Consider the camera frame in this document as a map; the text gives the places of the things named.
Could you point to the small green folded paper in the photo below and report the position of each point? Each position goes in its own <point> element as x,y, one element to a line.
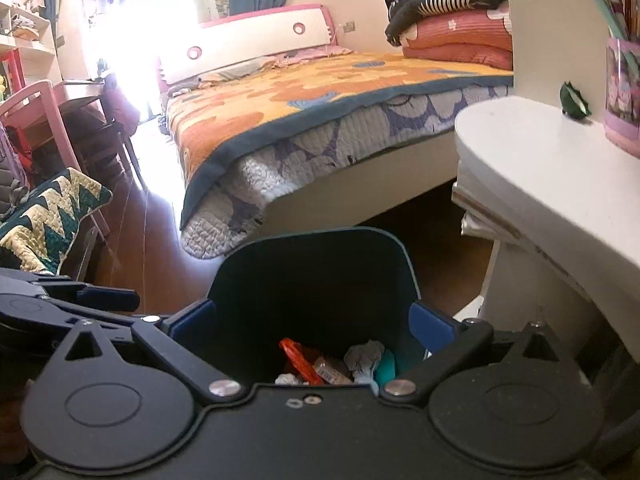
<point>574,101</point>

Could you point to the pink wooden chair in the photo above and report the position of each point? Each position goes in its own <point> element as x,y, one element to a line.
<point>45,110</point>

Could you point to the red foam fruit net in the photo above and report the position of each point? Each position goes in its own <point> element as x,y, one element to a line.
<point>300,360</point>

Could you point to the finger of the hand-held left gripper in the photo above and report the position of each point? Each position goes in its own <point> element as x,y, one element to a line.
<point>112,299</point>
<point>55,312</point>

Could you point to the small labelled clear wrapper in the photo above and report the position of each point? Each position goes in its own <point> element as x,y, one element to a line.
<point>332,370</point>

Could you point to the pink purple pen holder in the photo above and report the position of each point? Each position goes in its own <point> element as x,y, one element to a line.
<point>622,100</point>

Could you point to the white pink desk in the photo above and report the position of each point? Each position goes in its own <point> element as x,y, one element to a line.
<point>80,91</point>

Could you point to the teal plastic waste bin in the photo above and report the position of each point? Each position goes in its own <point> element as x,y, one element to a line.
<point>310,285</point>

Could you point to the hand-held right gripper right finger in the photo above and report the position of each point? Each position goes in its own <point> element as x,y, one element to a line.
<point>432,322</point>

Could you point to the crumpled white paper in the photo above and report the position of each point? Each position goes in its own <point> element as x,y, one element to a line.
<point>365,355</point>

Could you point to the grey backpack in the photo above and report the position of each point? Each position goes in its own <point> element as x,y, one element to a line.
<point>12,175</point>

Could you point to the green zigzag patterned cushion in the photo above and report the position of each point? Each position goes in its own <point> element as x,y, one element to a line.
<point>50,220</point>

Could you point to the white curved nightstand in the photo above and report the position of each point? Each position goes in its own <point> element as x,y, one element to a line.
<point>540,175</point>

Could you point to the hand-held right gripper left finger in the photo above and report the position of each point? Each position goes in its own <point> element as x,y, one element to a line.
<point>192,320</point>

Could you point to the wall socket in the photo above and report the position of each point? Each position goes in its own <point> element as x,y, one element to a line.
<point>350,26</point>

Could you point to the pink folded blankets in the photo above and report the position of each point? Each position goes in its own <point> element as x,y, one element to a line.
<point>460,40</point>

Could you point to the pink bed sheet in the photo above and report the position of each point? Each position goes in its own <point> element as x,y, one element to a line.
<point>310,55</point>

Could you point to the white wall shelf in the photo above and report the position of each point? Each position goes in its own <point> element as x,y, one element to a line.
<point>25,35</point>

